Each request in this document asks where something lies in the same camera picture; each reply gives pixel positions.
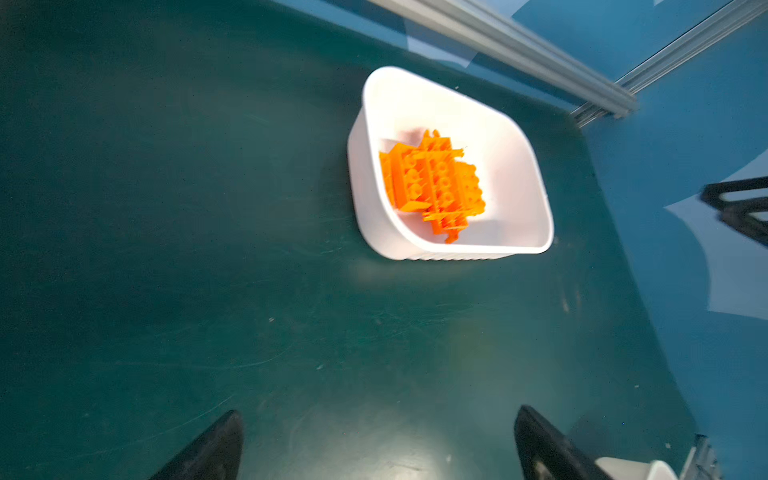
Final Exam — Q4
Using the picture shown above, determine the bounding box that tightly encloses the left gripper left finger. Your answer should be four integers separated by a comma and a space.
151, 410, 244, 480

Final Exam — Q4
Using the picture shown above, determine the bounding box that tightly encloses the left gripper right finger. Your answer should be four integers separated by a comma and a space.
514, 405, 610, 480

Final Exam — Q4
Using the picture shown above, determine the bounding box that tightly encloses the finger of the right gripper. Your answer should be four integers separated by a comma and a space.
699, 176, 767, 246

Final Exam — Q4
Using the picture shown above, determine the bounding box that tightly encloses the orange lego chassis piece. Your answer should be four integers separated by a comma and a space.
398, 130, 486, 244

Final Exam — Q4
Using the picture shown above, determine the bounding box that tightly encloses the near white plastic bin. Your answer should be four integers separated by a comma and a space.
595, 457, 678, 480

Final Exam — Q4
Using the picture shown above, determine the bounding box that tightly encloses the white plastic bin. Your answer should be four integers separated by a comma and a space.
347, 66, 554, 260
595, 457, 678, 480

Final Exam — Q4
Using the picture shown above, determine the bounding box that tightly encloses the far white plastic bin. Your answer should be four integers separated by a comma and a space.
347, 66, 554, 260

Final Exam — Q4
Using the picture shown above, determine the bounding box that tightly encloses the aluminium frame rear bar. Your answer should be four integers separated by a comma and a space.
365, 0, 639, 119

